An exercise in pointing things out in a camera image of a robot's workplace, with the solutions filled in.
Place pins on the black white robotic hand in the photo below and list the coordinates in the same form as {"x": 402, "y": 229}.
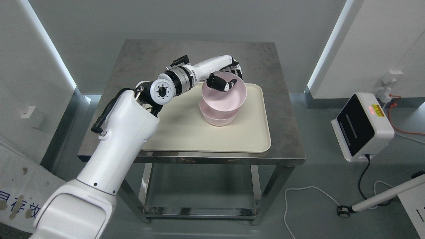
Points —
{"x": 218, "y": 83}

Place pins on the pink bowl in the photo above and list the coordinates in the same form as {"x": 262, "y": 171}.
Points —
{"x": 225, "y": 101}
{"x": 215, "y": 117}

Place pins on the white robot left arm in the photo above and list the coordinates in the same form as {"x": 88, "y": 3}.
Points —
{"x": 83, "y": 207}

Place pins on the stainless steel table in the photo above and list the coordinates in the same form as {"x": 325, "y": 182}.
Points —
{"x": 144, "y": 59}

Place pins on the cream plastic tray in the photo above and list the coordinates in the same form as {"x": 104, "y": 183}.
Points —
{"x": 182, "y": 127}

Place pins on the white black box device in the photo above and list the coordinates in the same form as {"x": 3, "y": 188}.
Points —
{"x": 362, "y": 128}

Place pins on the white wheeled stand leg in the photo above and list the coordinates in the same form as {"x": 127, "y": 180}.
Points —
{"x": 410, "y": 193}

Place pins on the white sign with blue text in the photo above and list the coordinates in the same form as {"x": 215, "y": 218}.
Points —
{"x": 25, "y": 187}

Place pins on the white wall socket plug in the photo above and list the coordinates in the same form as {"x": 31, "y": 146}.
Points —
{"x": 388, "y": 80}

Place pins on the white wall switch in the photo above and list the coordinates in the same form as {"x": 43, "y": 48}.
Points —
{"x": 29, "y": 113}

